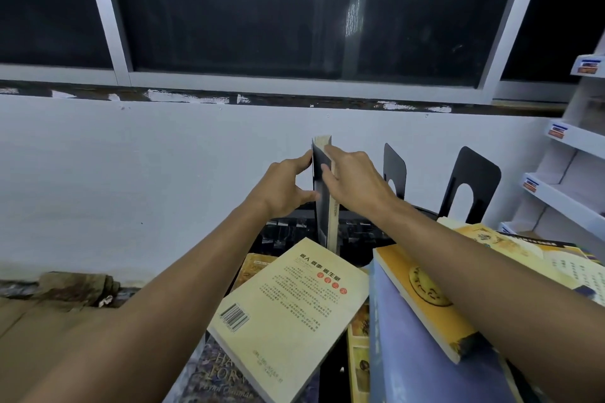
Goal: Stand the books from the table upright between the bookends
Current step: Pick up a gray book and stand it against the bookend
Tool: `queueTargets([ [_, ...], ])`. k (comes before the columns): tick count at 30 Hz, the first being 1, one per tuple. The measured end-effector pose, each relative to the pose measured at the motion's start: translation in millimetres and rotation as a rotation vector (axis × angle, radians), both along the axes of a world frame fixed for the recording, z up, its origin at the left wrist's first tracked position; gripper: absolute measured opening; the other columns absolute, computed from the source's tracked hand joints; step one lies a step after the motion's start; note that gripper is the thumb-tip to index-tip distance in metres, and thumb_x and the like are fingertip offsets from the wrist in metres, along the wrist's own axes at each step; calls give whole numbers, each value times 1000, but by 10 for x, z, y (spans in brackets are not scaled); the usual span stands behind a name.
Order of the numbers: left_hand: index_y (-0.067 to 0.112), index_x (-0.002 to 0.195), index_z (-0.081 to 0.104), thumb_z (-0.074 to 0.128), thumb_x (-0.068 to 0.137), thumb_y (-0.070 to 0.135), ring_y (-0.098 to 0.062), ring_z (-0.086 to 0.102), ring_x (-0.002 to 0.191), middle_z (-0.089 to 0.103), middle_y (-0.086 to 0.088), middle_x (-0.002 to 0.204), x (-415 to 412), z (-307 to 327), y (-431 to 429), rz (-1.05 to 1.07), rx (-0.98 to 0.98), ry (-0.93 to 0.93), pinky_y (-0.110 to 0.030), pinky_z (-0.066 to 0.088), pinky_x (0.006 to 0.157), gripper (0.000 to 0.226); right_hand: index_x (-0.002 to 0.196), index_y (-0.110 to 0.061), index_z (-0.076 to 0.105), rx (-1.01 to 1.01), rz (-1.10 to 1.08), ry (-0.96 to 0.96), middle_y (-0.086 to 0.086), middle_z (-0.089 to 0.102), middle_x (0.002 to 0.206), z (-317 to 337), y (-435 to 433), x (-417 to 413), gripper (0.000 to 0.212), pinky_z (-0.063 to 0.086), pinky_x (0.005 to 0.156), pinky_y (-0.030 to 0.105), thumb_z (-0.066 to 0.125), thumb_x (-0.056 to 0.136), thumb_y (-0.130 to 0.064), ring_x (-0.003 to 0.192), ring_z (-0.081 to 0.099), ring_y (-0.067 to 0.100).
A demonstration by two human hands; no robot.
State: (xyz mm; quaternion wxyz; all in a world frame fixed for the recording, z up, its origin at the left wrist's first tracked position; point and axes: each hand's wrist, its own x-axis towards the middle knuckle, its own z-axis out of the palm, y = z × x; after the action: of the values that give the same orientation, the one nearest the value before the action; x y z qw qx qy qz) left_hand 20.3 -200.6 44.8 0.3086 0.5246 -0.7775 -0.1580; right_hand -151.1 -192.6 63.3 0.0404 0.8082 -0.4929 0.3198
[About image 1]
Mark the person's right hand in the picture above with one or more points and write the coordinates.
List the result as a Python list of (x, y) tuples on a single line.
[(359, 185)]

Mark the person's left hand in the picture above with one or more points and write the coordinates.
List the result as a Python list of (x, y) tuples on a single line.
[(276, 190)]

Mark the grey cover book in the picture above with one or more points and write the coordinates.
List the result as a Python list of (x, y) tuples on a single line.
[(323, 228)]

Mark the row of books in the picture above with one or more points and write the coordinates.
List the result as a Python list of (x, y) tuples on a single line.
[(472, 171)]

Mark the yellow book with blue spine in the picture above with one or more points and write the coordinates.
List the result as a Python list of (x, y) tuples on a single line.
[(425, 294)]

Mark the cream book with barcode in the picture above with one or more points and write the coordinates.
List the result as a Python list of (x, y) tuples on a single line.
[(283, 317)]

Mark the yellow book with black characters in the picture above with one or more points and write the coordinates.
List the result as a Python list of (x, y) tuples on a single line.
[(359, 355)]

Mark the lavender Hanyu Pinyin dictionary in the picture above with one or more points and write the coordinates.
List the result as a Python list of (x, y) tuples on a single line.
[(416, 369)]

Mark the Van Gogh cover handbook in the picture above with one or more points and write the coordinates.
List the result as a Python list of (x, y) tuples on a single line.
[(212, 379)]

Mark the cream-paged book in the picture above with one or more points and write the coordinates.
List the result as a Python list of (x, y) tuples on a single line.
[(574, 273)]

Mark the person's left forearm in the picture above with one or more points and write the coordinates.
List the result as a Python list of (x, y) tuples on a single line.
[(165, 313)]

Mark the person's right forearm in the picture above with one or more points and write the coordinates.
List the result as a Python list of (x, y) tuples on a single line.
[(496, 299)]

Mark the round black table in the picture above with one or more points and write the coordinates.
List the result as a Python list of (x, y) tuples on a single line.
[(333, 369)]

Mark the white cardboard display stand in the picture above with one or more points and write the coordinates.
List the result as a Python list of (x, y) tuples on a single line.
[(572, 195)]

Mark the brown crumpled rag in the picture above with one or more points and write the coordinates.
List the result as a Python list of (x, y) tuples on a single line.
[(75, 287)]

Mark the brown cardboard sheet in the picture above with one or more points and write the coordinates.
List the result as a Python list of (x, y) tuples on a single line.
[(28, 346)]

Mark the aluminium frame window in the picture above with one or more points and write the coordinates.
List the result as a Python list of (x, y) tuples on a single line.
[(283, 15)]

